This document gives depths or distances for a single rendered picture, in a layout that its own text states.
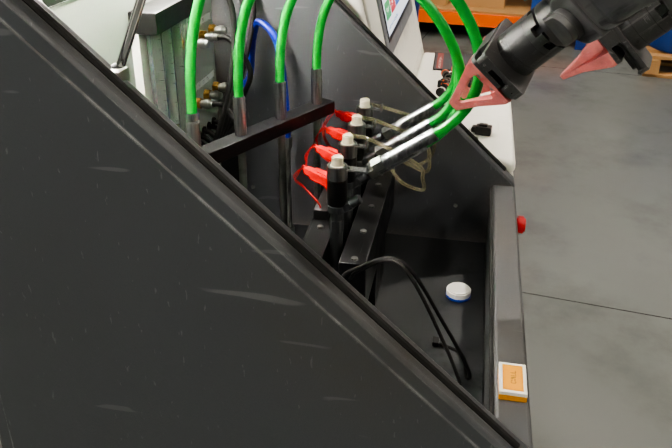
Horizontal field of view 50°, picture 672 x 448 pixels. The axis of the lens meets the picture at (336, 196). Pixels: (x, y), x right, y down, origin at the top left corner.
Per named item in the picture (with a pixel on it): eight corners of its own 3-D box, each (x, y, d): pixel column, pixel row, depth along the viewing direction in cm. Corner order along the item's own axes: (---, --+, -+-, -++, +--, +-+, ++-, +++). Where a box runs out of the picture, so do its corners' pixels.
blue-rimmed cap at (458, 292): (470, 304, 115) (471, 296, 114) (445, 301, 115) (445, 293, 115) (470, 290, 118) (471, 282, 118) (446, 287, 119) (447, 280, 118)
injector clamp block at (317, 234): (363, 354, 104) (366, 263, 97) (295, 345, 105) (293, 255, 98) (392, 238, 133) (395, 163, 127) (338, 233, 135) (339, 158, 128)
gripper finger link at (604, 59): (544, 42, 100) (603, -1, 95) (576, 83, 101) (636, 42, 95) (535, 55, 95) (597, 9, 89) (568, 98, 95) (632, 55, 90)
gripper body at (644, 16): (594, 4, 95) (644, -34, 91) (640, 65, 96) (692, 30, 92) (587, 14, 90) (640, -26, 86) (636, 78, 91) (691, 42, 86)
